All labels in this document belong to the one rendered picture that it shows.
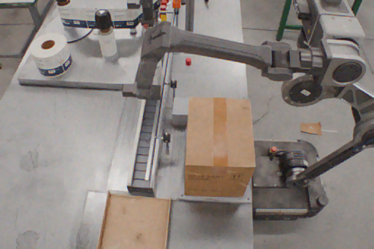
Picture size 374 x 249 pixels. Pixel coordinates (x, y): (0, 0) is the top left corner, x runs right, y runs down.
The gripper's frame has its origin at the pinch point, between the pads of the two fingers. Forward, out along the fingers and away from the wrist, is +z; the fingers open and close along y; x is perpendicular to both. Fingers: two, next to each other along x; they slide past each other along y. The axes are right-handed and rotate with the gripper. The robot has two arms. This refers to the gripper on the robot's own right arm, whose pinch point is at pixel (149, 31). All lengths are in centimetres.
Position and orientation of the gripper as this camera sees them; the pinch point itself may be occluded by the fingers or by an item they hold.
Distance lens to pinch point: 174.2
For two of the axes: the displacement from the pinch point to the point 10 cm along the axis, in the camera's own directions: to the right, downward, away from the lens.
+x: 10.0, 0.6, -0.3
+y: -0.6, 7.8, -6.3
